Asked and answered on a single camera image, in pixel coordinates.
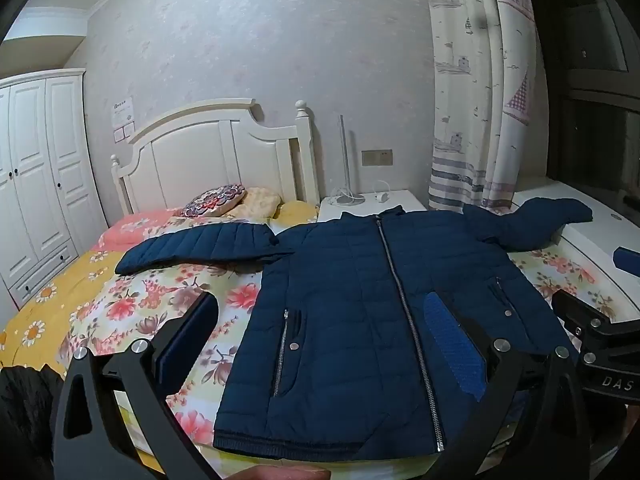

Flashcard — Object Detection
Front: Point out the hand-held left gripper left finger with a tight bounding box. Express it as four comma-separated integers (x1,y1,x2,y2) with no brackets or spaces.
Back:
51,290,221,480

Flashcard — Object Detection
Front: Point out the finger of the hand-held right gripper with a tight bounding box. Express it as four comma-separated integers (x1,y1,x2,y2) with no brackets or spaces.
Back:
551,288,618,334

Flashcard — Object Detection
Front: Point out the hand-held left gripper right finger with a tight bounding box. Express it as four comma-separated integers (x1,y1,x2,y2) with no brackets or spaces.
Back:
422,291,595,480

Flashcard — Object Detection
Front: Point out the navy blue puffer jacket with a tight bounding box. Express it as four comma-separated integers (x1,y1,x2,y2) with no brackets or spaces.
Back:
116,197,594,461

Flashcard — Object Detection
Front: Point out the person's left hand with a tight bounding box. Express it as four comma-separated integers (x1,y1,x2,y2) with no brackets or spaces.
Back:
220,464,332,480

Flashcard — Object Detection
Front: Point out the floral patchwork quilt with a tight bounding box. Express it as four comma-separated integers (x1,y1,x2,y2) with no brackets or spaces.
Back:
62,212,618,466

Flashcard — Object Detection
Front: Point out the white bay window sill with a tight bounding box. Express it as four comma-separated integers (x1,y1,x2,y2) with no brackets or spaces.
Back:
507,177,640,322

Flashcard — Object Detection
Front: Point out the dark blue box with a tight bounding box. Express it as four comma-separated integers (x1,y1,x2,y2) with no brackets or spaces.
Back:
612,246,640,276

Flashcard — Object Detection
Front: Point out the pink floral pillow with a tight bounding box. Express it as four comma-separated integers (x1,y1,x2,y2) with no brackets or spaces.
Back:
92,207,201,251

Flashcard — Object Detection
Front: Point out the round patterned cushion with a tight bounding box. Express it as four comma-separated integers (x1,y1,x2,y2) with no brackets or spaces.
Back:
181,183,247,218

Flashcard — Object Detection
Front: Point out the yellow daisy bedsheet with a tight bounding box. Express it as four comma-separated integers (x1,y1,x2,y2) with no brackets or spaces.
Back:
0,247,121,376

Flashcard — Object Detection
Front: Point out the cream patterned pillow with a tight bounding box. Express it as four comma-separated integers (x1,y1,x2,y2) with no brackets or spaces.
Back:
225,187,281,221

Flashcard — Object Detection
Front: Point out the white nightstand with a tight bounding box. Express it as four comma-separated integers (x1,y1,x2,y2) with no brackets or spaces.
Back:
317,190,428,223

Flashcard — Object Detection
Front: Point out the plain yellow pillow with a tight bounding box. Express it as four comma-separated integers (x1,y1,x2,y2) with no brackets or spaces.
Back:
272,200,319,226

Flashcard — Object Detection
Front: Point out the person's fuzzy dark clothing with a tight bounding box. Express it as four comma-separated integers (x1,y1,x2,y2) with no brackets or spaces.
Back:
0,364,66,480

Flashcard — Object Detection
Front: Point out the white wooden bed headboard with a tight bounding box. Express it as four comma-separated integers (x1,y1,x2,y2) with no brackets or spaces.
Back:
110,100,321,217

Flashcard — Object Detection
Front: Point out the dark window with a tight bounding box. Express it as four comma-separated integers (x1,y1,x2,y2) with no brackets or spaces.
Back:
535,0,640,198

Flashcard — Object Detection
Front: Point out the white slim desk lamp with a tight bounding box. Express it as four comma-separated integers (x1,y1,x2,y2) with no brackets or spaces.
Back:
327,114,367,207

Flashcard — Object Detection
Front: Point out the white wardrobe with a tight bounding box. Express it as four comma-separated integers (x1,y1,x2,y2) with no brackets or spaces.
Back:
0,67,108,308

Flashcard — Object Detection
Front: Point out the sailboat print curtain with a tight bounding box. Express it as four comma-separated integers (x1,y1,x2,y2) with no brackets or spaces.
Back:
420,0,546,212

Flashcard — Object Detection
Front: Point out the white paper wall notice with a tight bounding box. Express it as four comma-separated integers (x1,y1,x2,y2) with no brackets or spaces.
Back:
111,95,137,143

